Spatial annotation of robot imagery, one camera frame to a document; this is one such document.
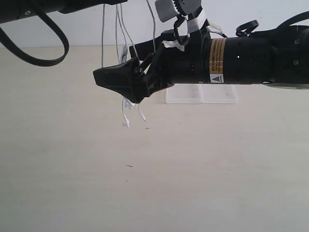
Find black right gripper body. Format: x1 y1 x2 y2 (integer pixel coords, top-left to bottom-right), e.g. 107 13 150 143
143 31 211 97

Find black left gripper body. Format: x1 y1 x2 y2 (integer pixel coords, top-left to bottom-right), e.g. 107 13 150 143
59 0 127 14

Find white wired earphones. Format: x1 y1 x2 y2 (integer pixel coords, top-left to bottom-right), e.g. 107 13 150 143
101 0 157 129

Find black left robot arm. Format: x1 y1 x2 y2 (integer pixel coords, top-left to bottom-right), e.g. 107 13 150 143
0 0 125 23

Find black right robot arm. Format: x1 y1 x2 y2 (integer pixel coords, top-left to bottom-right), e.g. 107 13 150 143
93 25 309 103

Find clear open plastic case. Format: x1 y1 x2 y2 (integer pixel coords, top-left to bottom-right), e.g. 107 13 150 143
165 84 238 104

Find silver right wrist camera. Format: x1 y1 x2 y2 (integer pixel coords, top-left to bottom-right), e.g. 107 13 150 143
155 0 201 22

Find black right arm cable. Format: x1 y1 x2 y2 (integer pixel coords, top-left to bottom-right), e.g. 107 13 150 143
235 9 309 37

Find black left camera cable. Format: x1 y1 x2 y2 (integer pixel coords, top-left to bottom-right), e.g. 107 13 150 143
0 4 70 67

